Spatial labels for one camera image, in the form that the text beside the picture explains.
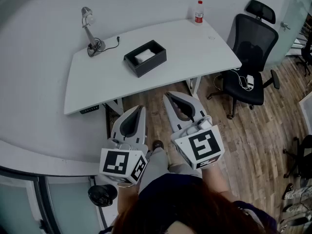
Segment white tissue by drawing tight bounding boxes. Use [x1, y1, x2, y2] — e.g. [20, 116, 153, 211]
[134, 49, 156, 64]

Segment black mesh office chair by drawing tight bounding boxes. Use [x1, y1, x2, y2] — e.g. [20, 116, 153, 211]
[206, 0, 280, 119]

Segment black swivel chair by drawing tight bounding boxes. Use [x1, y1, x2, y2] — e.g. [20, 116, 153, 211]
[282, 135, 312, 180]
[295, 33, 312, 77]

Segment pale framed board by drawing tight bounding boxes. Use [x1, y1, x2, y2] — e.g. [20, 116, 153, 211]
[299, 91, 312, 129]

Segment black tissue box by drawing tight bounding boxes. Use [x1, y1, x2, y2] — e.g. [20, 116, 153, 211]
[123, 39, 167, 78]

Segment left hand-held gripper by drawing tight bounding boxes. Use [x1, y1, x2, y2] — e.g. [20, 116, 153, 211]
[98, 105, 149, 185]

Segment person's grey trousers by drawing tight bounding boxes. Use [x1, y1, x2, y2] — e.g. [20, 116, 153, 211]
[138, 147, 203, 195]

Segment person's dark top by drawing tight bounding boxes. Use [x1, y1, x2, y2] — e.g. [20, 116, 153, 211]
[98, 173, 278, 234]

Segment black lamp power cable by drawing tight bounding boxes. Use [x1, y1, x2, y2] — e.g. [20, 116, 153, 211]
[87, 36, 120, 58]

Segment clear bottle with red cap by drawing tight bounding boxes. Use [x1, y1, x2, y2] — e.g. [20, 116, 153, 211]
[194, 0, 204, 26]

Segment silver desk lamp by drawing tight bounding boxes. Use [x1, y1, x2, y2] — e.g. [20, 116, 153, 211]
[81, 6, 106, 57]

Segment person's right forearm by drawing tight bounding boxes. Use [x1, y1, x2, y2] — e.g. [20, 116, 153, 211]
[199, 164, 231, 200]

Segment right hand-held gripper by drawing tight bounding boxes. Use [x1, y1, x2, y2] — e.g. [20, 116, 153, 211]
[162, 91, 225, 170]

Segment white desk leg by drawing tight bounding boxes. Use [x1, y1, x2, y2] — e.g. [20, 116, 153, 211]
[104, 97, 124, 117]
[186, 76, 203, 99]

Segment frosted glass door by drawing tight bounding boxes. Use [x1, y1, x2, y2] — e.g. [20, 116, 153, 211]
[0, 166, 108, 234]

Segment black desk control panel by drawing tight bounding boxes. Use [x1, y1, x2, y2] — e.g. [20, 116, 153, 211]
[79, 104, 100, 115]

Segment person's left forearm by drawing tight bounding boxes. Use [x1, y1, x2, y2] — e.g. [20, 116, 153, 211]
[117, 183, 140, 220]

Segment white charger with cable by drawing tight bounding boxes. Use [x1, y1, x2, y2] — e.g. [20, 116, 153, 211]
[230, 68, 255, 92]

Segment black waste bin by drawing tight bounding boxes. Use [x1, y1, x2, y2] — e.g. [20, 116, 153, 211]
[87, 184, 118, 208]

